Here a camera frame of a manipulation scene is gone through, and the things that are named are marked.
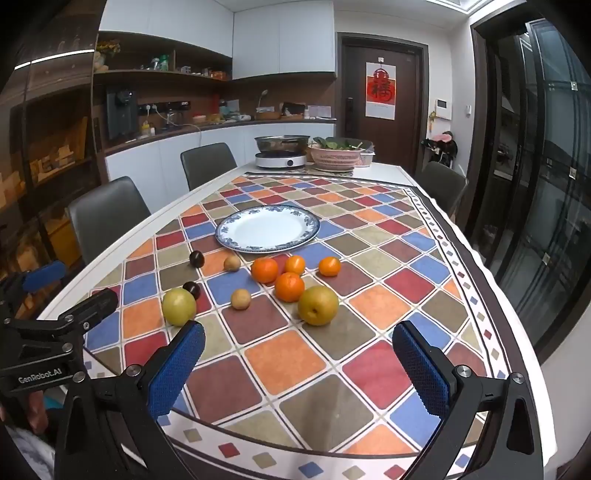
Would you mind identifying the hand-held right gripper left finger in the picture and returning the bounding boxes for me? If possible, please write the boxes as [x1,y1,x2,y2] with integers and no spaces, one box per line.
[54,320,206,480]

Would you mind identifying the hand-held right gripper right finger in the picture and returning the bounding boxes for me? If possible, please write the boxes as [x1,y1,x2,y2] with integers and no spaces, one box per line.
[392,320,548,480]

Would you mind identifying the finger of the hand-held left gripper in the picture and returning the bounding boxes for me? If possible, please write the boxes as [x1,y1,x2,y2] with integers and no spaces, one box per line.
[2,288,119,337]
[0,261,66,301]

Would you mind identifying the green pear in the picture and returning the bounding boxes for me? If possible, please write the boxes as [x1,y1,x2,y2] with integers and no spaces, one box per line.
[161,288,198,326]

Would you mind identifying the large yellow pear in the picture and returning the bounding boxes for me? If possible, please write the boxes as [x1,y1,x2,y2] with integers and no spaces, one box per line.
[297,285,339,326]

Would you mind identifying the large orange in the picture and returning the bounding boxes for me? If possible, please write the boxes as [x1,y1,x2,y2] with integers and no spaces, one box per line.
[251,257,280,284]

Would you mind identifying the blue-rimmed white plate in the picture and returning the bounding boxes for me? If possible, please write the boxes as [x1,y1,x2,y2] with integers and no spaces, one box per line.
[215,205,321,254]

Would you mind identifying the person's left hand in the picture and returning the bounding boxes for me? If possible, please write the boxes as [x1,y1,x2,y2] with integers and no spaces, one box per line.
[21,394,51,435]

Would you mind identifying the grey dining chair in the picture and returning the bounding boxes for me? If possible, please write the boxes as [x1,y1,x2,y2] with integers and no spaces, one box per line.
[180,142,238,191]
[66,176,152,266]
[418,161,469,217]

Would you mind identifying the colourful checkered tablecloth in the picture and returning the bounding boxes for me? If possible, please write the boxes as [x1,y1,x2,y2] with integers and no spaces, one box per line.
[85,172,527,480]

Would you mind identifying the dark glass display cabinet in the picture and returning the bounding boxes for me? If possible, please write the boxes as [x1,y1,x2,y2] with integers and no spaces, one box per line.
[0,41,107,278]

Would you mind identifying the white lower cabinets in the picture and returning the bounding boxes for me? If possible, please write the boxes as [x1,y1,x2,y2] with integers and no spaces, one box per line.
[105,122,335,188]

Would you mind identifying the white cabinets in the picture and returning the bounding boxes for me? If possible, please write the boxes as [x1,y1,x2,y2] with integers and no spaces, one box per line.
[105,122,335,188]
[99,0,335,81]

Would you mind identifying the black water dispenser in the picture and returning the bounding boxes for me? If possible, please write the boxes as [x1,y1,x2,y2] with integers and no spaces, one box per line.
[106,88,139,141]

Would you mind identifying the black-framed glass sliding door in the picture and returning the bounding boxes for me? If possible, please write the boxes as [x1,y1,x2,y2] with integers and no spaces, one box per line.
[471,18,591,365]

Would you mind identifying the pink and black bags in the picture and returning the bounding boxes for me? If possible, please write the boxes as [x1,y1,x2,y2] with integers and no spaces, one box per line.
[422,131,459,168]

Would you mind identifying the white induction cooker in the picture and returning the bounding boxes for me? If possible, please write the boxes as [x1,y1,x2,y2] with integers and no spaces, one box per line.
[255,151,308,171]

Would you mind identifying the green leafy vegetables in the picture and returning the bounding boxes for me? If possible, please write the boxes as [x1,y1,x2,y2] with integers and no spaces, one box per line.
[313,137,372,151]

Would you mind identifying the steel pan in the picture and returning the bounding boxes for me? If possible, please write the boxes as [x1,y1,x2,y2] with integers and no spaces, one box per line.
[254,135,311,155]

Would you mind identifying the dark brown door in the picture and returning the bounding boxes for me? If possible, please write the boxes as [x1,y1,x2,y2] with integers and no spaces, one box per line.
[337,32,430,169]

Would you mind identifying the white upper cabinets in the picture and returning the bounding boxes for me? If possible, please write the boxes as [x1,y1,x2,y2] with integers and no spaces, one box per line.
[99,0,335,81]

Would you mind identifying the red wall calendar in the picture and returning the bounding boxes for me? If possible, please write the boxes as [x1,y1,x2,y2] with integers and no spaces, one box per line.
[366,62,397,121]

